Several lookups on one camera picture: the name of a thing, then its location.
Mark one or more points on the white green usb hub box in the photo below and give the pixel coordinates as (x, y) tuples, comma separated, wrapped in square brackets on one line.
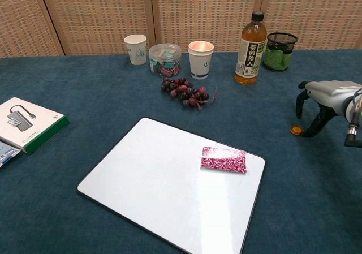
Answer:
[(28, 126)]

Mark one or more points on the empty white paper cup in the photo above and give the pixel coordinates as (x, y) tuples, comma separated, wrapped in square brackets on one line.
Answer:
[(136, 51)]

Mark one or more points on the clear jar of binder clips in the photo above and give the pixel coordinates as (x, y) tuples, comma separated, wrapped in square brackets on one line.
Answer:
[(165, 60)]

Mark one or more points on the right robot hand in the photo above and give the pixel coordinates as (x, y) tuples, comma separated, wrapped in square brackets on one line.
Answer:
[(328, 94)]

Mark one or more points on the white board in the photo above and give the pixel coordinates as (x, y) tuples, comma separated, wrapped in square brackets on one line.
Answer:
[(169, 186)]

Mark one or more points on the blue table cloth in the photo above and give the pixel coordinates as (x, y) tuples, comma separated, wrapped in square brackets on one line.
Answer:
[(99, 90)]

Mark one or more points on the blue white toothpaste tube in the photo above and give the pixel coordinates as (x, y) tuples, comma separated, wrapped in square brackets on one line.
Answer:
[(7, 153)]

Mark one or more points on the tea bottle with black cap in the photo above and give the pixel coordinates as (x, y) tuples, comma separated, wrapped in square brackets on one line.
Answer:
[(250, 56)]

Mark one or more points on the pink marbled rectangular block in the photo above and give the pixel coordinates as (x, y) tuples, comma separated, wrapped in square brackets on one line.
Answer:
[(223, 160)]

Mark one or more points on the woven wooden folding screen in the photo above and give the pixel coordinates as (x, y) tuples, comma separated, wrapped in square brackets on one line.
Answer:
[(93, 13)]

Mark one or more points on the small orange disc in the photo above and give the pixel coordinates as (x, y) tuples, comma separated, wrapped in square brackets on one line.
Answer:
[(295, 130)]

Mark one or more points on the bunch of purple grapes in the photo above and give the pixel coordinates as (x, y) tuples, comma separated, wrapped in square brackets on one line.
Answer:
[(183, 91)]

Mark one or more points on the paper cup with orange inside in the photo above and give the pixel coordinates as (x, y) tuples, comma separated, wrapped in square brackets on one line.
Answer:
[(200, 64)]

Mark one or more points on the black mesh pen holder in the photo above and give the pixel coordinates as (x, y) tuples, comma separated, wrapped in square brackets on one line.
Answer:
[(278, 56)]

